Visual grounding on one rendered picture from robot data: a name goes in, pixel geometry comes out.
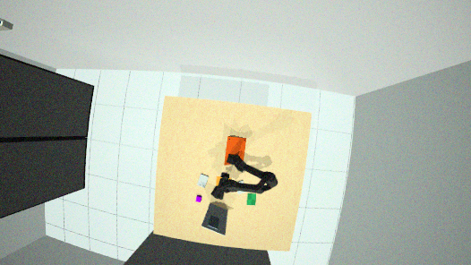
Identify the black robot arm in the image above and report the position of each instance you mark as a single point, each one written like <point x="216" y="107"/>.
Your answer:
<point x="266" y="177"/>

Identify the green square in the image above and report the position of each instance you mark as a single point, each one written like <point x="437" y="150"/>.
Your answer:
<point x="251" y="199"/>

